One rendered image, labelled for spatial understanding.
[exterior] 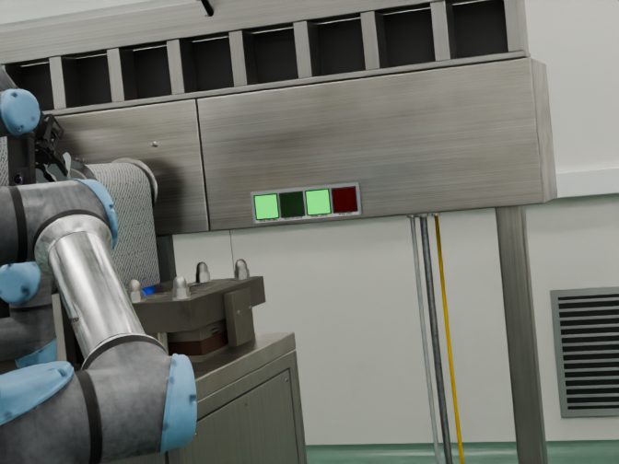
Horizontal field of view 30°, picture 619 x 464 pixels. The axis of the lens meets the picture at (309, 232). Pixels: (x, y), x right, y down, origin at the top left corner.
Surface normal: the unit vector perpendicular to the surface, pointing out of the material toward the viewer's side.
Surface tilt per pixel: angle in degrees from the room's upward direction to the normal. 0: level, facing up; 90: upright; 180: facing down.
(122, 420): 89
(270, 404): 90
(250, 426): 90
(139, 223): 90
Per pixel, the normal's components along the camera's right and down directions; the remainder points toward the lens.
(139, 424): 0.40, 0.21
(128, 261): 0.94, -0.07
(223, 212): -0.32, 0.08
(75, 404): 0.30, -0.47
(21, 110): 0.80, -0.04
